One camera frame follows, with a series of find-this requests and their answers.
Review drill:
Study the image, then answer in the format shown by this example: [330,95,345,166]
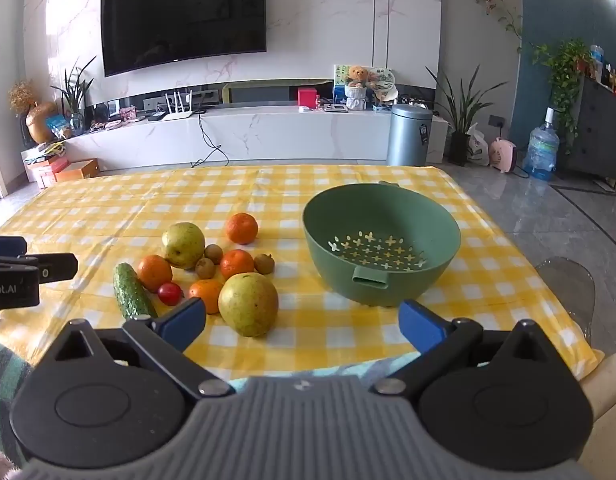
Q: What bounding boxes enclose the clear plastic chair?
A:
[535,256,596,322]

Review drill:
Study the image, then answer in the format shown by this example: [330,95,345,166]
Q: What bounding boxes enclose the white plastic bag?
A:
[466,123,490,167]

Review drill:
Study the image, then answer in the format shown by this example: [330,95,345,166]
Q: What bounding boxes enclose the dark grey cabinet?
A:
[570,75,616,182]

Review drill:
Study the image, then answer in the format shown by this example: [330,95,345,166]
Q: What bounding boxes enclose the blue water bottle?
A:
[522,107,560,181]

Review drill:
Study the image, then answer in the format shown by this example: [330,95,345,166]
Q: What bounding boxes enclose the grey pedal trash can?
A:
[386,104,433,166]

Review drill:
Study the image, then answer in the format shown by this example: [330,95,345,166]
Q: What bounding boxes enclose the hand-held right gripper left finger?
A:
[38,297,239,399]

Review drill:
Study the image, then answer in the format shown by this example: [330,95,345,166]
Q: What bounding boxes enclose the pink pig heater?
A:
[489,136,518,173]

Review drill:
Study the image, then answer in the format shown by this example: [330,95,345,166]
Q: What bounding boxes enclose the row of bottles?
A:
[590,45,616,97]

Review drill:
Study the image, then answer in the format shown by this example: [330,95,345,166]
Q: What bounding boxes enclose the orange mandarin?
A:
[189,279,225,315]
[137,254,173,293]
[219,249,255,281]
[225,212,259,246]

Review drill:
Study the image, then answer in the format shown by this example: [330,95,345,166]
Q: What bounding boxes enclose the long-leaf potted plant black pot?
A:
[425,65,509,167]

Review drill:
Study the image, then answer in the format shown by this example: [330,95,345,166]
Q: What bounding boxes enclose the green cucumber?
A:
[114,262,159,320]

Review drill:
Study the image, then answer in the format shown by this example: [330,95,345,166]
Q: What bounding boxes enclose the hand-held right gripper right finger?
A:
[373,300,573,397]

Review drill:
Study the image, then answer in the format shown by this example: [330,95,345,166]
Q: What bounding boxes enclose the black cable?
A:
[190,111,229,167]

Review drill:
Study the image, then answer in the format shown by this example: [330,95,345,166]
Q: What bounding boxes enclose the yellow-green pear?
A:
[218,272,279,338]
[162,222,207,270]

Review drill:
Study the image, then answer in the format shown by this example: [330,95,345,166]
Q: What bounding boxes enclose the yellow checkered tablecloth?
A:
[0,165,606,382]

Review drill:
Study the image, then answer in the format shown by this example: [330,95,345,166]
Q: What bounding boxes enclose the teddy bear in white basket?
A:
[344,65,371,111]

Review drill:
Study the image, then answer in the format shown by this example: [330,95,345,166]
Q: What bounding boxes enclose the decorative fan plate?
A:
[370,67,399,107]

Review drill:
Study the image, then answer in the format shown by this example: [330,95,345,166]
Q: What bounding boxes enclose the white marble television cabinet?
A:
[63,102,451,170]

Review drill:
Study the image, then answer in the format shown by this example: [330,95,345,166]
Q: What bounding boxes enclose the green picture card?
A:
[334,64,351,99]

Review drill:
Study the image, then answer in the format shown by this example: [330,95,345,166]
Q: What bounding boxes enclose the white and red box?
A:
[23,155,69,189]

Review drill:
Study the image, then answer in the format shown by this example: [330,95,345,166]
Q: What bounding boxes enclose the green colander bowl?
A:
[302,181,462,309]

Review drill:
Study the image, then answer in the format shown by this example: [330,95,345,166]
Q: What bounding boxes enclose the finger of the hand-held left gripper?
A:
[17,252,79,284]

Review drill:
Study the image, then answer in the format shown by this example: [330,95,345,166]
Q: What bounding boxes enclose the orange cardboard box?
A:
[54,158,100,182]

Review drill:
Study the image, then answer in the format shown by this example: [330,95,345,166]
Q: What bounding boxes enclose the green vine plant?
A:
[532,40,596,153]

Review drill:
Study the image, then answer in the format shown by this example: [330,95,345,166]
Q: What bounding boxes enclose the white router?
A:
[160,89,195,122]

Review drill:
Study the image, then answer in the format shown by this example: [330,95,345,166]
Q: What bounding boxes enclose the green striped clothing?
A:
[0,335,39,467]

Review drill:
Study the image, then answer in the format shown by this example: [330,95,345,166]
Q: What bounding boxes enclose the black flat television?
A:
[100,0,267,77]

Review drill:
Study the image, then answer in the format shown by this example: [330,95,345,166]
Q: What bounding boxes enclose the brown vase with dried flowers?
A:
[8,80,57,145]

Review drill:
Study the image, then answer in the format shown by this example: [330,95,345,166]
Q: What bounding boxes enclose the red tomato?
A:
[158,282,183,307]

